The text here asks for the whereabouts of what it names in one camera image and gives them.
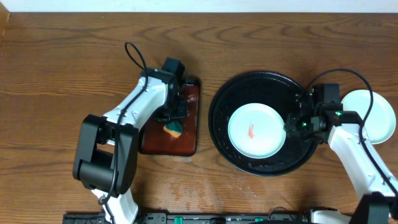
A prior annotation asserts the round black tray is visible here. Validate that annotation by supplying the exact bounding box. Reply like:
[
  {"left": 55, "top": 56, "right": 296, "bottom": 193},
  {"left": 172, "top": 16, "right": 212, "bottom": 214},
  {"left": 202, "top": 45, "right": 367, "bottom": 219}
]
[{"left": 208, "top": 71, "right": 318, "bottom": 177}]

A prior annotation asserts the green yellow sponge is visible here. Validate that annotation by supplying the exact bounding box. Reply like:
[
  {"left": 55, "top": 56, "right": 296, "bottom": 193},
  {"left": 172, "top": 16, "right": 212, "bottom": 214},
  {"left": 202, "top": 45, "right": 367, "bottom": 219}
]
[{"left": 163, "top": 121, "right": 183, "bottom": 138}]

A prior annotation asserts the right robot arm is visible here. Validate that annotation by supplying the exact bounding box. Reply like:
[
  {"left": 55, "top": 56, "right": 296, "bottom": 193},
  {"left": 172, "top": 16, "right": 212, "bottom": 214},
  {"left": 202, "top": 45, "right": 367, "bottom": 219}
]
[{"left": 284, "top": 83, "right": 397, "bottom": 223}]

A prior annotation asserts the rectangular black red tray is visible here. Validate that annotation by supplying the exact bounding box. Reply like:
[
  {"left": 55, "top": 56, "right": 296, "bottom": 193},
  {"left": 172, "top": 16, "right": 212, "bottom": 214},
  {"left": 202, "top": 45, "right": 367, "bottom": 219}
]
[{"left": 139, "top": 77, "right": 201, "bottom": 157}]

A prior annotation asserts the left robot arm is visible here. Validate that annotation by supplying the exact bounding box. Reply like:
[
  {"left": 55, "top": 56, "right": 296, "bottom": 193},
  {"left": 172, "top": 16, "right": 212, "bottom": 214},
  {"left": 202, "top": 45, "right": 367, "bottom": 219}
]
[{"left": 73, "top": 57, "right": 187, "bottom": 223}]

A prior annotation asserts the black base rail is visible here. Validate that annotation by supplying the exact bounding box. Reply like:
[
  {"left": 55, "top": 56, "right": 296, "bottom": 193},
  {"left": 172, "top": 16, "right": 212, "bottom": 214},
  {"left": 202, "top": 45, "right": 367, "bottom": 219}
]
[{"left": 62, "top": 206, "right": 352, "bottom": 224}]

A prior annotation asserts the pale green plate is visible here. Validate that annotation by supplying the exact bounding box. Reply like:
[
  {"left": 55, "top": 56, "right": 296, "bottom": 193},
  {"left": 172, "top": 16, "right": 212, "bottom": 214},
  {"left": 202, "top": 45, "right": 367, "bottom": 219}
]
[
  {"left": 228, "top": 103, "right": 286, "bottom": 159},
  {"left": 341, "top": 90, "right": 396, "bottom": 144}
]

